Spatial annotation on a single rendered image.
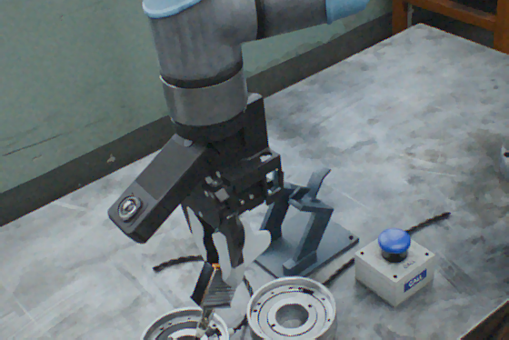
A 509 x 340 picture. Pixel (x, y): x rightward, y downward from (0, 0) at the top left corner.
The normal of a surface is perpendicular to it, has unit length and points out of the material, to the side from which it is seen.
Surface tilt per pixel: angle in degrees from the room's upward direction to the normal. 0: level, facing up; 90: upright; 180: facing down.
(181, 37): 90
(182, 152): 29
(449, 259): 0
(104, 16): 90
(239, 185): 90
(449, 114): 0
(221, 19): 85
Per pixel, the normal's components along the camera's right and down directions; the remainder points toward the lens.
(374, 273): -0.79, 0.42
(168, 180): -0.43, -0.49
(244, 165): -0.11, -0.81
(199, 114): -0.12, 0.58
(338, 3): 0.37, 0.66
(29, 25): 0.60, 0.40
